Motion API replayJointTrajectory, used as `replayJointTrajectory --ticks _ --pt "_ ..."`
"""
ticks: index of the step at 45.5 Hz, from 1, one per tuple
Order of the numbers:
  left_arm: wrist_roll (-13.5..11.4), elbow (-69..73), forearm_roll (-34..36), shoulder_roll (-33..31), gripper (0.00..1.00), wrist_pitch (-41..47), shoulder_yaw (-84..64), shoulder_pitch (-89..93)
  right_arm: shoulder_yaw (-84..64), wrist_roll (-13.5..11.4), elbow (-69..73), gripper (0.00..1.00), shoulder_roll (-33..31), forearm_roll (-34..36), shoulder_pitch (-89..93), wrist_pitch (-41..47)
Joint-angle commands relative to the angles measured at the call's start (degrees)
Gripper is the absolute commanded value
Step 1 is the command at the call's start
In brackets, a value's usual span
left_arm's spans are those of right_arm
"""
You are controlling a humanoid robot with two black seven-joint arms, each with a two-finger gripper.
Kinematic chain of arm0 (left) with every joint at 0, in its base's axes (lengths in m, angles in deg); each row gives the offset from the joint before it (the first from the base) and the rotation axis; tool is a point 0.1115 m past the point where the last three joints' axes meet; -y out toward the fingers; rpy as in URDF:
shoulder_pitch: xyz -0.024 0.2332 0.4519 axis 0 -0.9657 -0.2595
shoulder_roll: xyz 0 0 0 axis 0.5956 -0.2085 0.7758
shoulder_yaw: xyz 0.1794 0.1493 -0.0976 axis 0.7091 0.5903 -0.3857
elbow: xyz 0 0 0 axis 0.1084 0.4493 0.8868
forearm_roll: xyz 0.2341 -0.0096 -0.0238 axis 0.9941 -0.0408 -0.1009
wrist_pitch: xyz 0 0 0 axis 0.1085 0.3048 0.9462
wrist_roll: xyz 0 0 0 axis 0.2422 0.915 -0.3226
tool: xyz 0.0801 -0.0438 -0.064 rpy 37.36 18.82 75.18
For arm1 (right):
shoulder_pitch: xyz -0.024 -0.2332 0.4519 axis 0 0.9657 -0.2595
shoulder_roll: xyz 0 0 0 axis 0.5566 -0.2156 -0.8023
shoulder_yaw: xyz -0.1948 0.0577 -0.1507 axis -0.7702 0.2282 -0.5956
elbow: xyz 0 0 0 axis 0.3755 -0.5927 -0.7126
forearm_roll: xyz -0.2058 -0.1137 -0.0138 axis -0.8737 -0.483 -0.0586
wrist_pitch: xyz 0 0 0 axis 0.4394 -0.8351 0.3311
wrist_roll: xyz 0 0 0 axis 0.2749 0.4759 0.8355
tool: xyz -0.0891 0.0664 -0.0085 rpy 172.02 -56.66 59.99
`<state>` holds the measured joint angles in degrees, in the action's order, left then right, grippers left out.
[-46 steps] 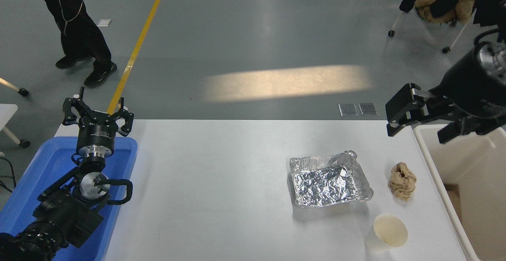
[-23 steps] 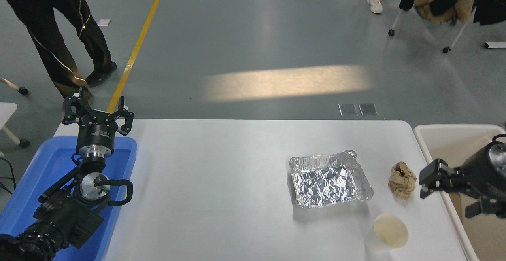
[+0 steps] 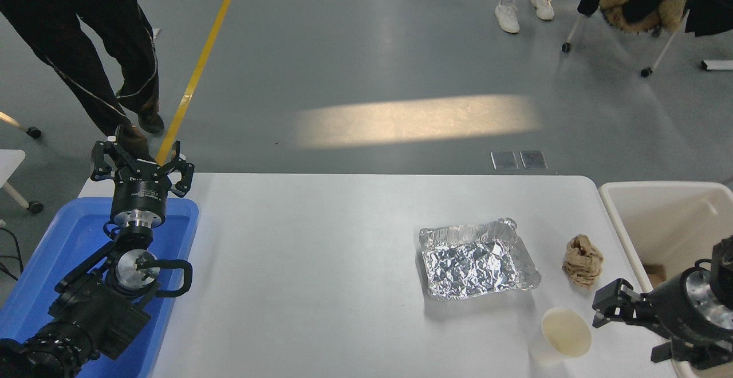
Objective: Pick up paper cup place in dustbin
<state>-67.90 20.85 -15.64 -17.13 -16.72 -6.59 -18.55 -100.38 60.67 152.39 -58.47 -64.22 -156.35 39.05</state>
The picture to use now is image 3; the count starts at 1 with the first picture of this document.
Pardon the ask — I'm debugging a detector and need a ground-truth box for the black cable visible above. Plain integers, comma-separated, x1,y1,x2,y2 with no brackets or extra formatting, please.
0,226,25,280

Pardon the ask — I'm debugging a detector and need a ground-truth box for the white chair frame with casters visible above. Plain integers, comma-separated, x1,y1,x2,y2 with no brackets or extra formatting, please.
562,14,679,77

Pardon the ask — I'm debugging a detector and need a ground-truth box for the crumpled tan paper ball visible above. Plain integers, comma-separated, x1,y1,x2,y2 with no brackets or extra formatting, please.
562,235,604,291

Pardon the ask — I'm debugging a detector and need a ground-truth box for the white leg with caster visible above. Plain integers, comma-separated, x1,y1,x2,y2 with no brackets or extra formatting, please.
0,112,43,139

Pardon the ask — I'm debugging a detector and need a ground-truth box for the white seat with caster leg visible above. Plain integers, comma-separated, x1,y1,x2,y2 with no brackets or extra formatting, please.
0,149,45,214

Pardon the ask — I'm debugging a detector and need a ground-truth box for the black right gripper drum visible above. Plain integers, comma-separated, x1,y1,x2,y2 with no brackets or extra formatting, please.
647,272,697,338

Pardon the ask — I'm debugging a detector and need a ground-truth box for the white paper cup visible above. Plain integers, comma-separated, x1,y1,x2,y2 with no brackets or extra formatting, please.
528,307,593,366

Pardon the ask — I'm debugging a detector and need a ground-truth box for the metal floor plate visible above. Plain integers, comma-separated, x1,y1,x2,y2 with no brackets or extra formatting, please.
491,150,519,170
520,149,548,169

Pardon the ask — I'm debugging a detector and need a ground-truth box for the crinkled foil tray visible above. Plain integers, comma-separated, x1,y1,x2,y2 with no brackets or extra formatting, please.
419,218,542,301

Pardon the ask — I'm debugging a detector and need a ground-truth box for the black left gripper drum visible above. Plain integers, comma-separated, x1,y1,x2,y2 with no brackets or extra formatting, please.
111,166,172,215

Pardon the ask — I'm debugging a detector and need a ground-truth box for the large pale bin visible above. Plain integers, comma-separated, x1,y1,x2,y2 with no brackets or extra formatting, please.
598,180,733,378

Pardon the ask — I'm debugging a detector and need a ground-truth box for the blue plastic tray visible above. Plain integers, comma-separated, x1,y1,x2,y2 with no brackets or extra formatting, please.
0,196,200,378

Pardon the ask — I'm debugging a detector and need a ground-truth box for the person in white shoes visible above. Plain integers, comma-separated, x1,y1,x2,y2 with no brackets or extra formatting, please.
495,0,566,34

